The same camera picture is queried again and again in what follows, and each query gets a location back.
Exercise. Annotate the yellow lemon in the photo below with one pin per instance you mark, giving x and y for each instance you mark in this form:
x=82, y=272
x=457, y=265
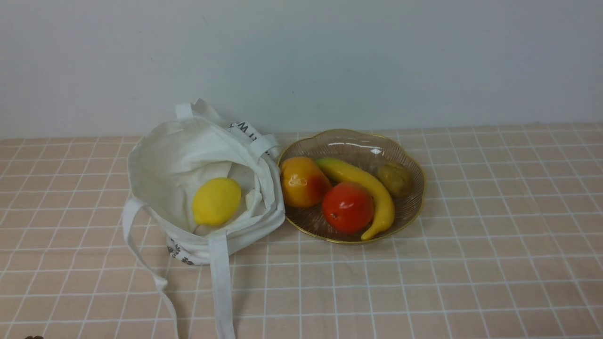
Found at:
x=215, y=202

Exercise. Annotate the amber glass fruit plate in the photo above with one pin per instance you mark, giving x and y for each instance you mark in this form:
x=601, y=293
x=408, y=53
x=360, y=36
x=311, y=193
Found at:
x=367, y=152

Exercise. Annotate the brown kiwi fruit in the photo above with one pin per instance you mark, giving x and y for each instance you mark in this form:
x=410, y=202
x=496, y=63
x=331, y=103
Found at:
x=396, y=178

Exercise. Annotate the white cloth tote bag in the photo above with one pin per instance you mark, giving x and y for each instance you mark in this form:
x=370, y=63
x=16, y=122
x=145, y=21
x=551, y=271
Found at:
x=167, y=166

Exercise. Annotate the orange red mango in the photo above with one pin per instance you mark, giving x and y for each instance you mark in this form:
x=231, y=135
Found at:
x=303, y=183

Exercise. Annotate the red tomato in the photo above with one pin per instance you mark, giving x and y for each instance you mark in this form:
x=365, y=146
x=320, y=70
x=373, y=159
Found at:
x=348, y=207

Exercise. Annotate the yellow banana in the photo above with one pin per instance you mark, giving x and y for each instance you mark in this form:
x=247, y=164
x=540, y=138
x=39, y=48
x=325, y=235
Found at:
x=341, y=171

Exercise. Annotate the pink checkered tablecloth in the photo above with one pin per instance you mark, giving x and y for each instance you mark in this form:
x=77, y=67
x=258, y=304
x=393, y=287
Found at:
x=509, y=245

